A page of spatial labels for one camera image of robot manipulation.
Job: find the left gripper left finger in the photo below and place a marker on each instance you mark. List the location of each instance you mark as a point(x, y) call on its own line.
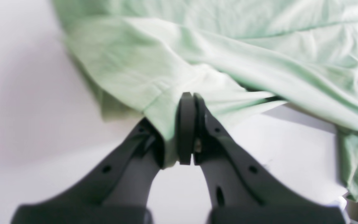
point(114, 192)

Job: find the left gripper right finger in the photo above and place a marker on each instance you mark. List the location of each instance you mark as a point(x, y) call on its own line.
point(241, 190)

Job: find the green t-shirt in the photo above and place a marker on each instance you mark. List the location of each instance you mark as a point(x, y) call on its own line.
point(243, 56)

